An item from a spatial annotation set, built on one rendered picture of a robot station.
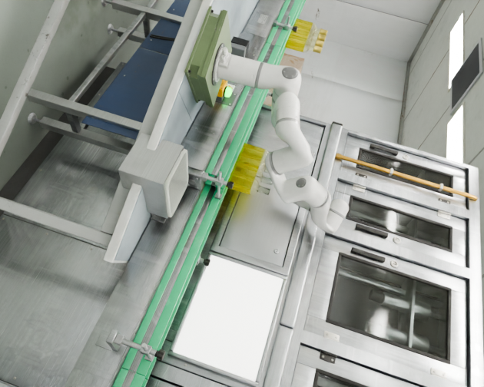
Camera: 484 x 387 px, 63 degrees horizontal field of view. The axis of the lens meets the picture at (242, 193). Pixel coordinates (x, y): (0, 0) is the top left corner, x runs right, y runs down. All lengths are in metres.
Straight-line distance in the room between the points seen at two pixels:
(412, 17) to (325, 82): 1.78
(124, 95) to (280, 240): 0.92
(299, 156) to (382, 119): 5.66
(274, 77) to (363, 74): 6.19
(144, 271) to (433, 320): 1.17
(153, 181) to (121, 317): 0.45
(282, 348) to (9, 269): 1.10
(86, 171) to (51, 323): 0.69
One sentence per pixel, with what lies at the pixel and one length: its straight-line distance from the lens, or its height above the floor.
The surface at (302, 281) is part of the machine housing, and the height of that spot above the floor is 1.38.
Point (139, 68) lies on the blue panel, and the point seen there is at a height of 0.40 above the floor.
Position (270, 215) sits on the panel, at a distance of 1.77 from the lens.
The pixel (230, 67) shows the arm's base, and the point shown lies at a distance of 1.50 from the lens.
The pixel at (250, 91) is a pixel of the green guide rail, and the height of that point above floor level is 0.92.
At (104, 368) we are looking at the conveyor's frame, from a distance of 1.37.
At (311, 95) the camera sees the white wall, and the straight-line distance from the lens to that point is 6.88.
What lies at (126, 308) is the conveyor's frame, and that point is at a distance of 1.41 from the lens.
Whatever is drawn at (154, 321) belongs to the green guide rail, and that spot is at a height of 0.92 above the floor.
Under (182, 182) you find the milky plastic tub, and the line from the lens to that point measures 1.52.
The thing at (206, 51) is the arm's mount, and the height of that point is 0.80.
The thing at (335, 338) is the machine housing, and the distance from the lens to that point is 1.67.
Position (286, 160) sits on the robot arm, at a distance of 1.35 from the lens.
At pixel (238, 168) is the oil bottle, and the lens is 1.70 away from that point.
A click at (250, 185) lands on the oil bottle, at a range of 1.65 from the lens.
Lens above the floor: 1.19
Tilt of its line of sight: 5 degrees down
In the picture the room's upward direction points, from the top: 108 degrees clockwise
